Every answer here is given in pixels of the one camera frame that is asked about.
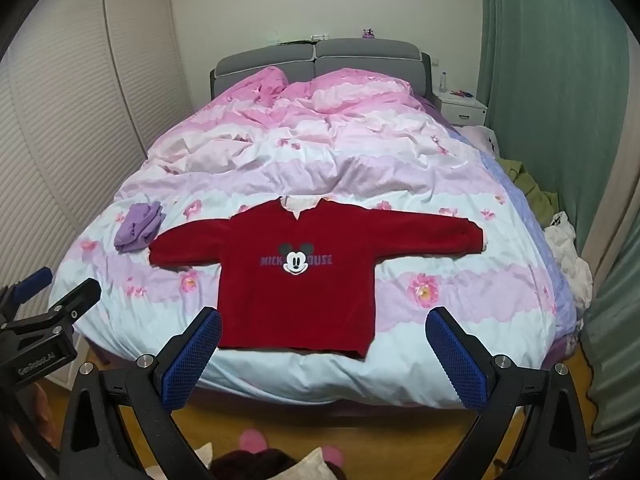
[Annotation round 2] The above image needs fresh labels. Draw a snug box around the white nightstand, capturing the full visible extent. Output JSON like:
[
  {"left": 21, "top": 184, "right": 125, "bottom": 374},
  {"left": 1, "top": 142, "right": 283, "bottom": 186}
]
[{"left": 434, "top": 92, "right": 487, "bottom": 127}]

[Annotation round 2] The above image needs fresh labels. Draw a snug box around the white clothes pile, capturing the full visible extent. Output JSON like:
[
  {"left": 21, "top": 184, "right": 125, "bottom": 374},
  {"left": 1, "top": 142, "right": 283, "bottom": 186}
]
[{"left": 544, "top": 211, "right": 593, "bottom": 313}]

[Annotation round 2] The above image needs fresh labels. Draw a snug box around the folded purple garment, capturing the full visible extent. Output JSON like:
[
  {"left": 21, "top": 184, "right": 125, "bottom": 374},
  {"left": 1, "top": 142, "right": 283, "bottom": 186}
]
[{"left": 114, "top": 202, "right": 166, "bottom": 252}]

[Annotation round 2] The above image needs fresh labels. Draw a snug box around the grey upholstered headboard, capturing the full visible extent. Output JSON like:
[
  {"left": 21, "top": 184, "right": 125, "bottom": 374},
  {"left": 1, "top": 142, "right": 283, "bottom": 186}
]
[{"left": 209, "top": 38, "right": 433, "bottom": 101}]

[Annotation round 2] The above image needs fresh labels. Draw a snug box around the right pink slipper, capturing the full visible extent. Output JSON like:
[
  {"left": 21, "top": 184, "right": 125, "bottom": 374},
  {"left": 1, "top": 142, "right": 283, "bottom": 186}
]
[{"left": 321, "top": 445, "right": 344, "bottom": 468}]

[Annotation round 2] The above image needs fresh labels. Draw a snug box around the clear bottle on nightstand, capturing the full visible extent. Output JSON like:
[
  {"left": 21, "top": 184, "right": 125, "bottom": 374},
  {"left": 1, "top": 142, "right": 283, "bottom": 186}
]
[{"left": 438, "top": 70, "right": 448, "bottom": 93}]

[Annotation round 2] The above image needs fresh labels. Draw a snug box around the green clothes pile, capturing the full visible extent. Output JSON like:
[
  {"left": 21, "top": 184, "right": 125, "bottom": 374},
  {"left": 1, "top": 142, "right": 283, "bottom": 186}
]
[{"left": 497, "top": 158, "right": 560, "bottom": 229}]

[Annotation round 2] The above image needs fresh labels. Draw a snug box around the green curtain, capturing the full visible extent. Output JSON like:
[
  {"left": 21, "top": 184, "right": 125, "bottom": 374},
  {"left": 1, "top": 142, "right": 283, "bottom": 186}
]
[{"left": 478, "top": 0, "right": 639, "bottom": 445}]

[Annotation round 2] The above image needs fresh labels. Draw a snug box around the left pink slipper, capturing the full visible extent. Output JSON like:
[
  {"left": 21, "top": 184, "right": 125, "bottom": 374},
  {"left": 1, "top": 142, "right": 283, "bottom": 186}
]
[{"left": 239, "top": 428, "right": 269, "bottom": 455}]

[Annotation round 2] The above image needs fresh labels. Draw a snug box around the red Mickey Mouse sweater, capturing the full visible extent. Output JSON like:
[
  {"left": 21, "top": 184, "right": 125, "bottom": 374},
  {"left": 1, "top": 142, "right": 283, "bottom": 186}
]
[{"left": 149, "top": 200, "right": 484, "bottom": 359}]

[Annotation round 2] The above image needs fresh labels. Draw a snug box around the pink slipper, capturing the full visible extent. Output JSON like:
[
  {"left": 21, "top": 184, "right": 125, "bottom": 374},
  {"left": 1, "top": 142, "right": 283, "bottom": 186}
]
[
  {"left": 321, "top": 445, "right": 344, "bottom": 468},
  {"left": 239, "top": 428, "right": 269, "bottom": 455}
]

